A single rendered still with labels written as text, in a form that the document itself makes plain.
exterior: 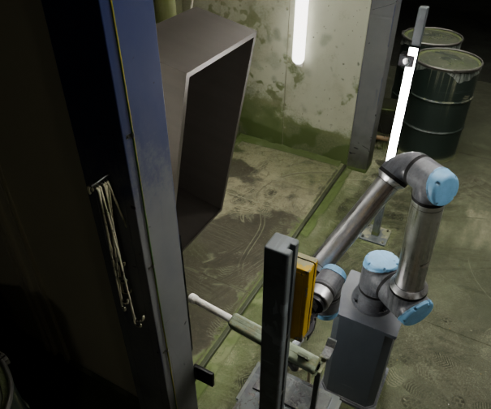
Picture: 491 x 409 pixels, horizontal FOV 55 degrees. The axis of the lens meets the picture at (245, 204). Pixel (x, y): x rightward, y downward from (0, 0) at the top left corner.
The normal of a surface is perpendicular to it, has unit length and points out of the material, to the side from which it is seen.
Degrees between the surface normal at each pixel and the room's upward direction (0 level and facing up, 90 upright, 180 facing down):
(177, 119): 91
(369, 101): 90
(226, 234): 0
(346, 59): 90
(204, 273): 0
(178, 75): 91
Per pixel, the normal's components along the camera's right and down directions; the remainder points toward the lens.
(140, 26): 0.88, 0.29
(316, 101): -0.48, 0.52
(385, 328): 0.00, -0.80
